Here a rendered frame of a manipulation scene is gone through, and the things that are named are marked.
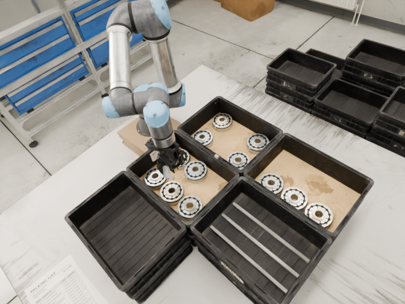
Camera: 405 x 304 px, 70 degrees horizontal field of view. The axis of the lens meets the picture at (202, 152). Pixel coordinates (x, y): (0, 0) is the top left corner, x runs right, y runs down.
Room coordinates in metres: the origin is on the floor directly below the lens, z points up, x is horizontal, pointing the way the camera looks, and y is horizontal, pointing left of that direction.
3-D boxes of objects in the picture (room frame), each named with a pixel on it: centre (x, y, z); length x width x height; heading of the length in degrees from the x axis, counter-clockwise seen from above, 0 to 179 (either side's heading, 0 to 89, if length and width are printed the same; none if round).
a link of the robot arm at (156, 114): (0.68, 0.12, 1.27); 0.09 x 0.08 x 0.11; 178
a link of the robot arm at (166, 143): (0.68, 0.12, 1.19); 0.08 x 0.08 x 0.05
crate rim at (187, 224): (0.71, 0.10, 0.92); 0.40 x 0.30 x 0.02; 38
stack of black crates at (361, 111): (1.39, -1.06, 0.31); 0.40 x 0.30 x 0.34; 40
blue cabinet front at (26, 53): (2.26, 1.22, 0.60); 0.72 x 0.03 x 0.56; 130
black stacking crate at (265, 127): (0.90, -0.13, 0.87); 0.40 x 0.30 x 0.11; 38
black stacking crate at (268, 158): (0.58, -0.38, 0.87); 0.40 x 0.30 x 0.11; 38
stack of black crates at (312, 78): (1.70, -0.80, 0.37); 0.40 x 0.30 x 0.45; 40
